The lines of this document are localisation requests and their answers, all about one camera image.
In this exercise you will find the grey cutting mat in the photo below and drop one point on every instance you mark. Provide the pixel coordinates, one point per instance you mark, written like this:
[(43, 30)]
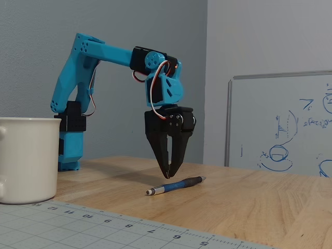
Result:
[(77, 229)]

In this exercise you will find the white ceramic mug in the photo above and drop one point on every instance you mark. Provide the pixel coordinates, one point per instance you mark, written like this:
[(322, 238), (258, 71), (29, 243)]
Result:
[(28, 160)]

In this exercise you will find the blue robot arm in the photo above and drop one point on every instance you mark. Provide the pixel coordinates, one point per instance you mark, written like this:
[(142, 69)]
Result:
[(69, 77)]

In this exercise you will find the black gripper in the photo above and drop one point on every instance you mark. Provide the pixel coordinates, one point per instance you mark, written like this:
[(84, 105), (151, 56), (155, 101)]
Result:
[(155, 122)]

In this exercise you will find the whiteboard with blue drawings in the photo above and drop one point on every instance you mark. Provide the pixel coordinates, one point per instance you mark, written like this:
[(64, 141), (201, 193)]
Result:
[(259, 116)]

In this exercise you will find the blue pen with black grip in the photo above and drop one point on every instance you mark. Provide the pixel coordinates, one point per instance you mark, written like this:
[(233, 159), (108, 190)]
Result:
[(176, 185)]

